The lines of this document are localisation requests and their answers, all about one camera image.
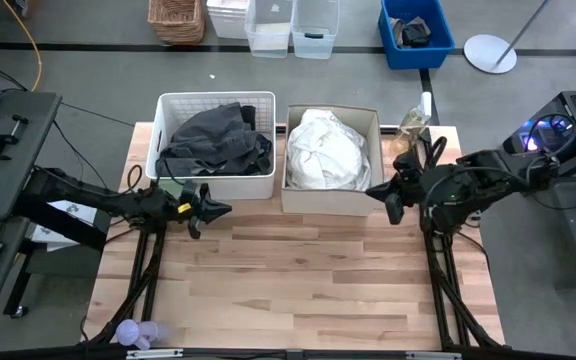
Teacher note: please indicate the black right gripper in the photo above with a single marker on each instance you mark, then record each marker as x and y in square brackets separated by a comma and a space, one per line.
[412, 185]

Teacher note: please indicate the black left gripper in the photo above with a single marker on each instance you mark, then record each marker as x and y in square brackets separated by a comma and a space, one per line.
[183, 200]

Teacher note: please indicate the white plastic laundry basket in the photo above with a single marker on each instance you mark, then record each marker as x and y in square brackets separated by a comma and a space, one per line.
[238, 187]

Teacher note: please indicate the beige cardboard box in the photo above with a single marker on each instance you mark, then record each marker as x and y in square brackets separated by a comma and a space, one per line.
[328, 202]

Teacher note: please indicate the dark plaid clothes pile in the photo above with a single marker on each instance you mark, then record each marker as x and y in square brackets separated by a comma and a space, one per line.
[213, 145]

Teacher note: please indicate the cream white garment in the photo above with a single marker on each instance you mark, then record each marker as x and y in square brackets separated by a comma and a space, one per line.
[328, 140]

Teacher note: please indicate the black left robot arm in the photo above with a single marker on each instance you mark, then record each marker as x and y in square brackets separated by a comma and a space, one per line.
[93, 195]

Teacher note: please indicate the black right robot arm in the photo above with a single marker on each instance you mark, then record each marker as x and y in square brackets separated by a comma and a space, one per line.
[478, 180]

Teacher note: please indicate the clear spray bottle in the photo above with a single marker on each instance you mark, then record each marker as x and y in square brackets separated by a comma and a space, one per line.
[410, 125]

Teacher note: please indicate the white paper with markers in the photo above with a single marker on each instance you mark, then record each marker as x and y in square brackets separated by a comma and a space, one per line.
[75, 210]

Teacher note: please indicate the purple plastic toy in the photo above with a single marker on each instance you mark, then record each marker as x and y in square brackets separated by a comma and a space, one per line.
[135, 332]

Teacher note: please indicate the blue plastic crate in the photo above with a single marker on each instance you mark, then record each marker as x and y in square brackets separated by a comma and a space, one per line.
[415, 57]

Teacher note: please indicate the black cloth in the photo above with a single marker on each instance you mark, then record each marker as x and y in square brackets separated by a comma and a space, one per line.
[415, 35]

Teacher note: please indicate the tan cloth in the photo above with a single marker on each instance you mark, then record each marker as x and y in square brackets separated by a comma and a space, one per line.
[397, 30]

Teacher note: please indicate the white round floor stand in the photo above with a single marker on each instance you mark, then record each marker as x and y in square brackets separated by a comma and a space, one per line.
[488, 52]

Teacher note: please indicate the clear plastic storage bin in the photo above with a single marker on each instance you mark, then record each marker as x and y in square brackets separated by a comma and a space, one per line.
[268, 30]

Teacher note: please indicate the brown wicker basket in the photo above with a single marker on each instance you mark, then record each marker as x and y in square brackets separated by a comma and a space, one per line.
[177, 20]

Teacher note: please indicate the white plastic storage bin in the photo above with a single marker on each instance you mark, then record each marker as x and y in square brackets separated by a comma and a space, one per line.
[228, 17]

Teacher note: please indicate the black metal frame bar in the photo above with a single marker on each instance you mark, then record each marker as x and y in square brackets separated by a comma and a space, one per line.
[390, 129]

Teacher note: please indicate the black metal frame legs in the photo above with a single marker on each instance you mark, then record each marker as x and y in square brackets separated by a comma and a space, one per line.
[443, 280]
[139, 255]

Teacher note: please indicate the long black frame bar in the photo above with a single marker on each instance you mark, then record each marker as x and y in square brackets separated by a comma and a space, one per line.
[243, 354]

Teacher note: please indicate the silver metal bracket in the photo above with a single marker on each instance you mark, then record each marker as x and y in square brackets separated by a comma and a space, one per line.
[433, 355]
[154, 354]

